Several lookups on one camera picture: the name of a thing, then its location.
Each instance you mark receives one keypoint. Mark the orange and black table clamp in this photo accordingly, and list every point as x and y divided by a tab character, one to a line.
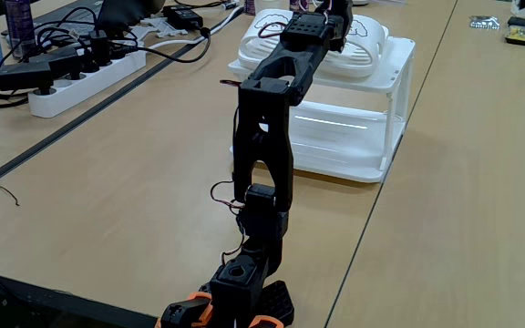
185	312
276	300

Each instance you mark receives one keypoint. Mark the black power adapter brick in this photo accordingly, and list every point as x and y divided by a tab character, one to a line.
182	17

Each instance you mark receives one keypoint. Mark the tall purple drink can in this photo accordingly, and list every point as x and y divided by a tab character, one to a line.
20	23

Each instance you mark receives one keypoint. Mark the white slipper with dog print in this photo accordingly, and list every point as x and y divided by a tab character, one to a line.
255	45
363	52

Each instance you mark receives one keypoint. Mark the white paper cup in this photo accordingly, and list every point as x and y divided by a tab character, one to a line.
267	4

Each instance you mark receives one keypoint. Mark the black plug adapter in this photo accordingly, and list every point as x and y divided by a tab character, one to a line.
25	75
59	61

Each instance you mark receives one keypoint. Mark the white printed bracket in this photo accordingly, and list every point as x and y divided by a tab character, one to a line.
160	28

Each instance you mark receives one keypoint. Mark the black power plug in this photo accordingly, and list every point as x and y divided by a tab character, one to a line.
99	48

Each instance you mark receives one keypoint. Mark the white plastic shoe rack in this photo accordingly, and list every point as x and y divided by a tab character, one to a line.
335	132

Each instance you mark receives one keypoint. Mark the white power strip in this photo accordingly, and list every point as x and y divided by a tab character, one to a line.
85	86

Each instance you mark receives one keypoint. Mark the silver foil packet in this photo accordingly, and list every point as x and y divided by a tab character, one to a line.
485	22

